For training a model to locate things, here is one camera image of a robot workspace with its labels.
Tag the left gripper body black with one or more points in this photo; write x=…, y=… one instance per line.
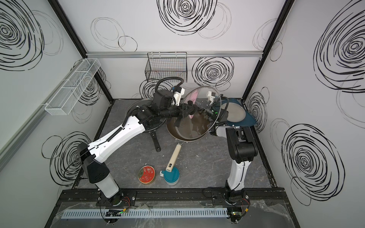
x=174, y=111

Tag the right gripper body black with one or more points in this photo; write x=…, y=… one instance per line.
x=210, y=113

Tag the glass pot lid black knob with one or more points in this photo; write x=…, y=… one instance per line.
x=207, y=100

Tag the pink cloth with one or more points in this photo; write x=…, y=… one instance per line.
x=194, y=96

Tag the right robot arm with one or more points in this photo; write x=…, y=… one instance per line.
x=242, y=148

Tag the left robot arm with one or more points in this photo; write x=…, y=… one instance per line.
x=94, y=155

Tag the glass lid on black pan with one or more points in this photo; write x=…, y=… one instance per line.
x=140, y=109

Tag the black frying pan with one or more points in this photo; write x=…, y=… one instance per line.
x=154, y=138

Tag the grey round plate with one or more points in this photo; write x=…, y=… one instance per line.
x=236, y=113

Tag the teal tray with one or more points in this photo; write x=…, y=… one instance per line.
x=247, y=122

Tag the teal lidded cup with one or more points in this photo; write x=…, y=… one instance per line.
x=171, y=178

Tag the white mesh shelf basket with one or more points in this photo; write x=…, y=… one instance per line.
x=71, y=90

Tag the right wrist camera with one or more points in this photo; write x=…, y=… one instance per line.
x=211, y=96

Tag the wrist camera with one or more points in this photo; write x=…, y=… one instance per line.
x=178, y=93
x=211, y=96

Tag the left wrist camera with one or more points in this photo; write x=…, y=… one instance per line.
x=178, y=93

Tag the black wire basket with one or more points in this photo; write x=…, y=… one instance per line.
x=162, y=65

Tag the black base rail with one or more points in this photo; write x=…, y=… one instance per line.
x=213, y=195

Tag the white slotted cable duct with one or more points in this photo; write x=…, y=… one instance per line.
x=158, y=213

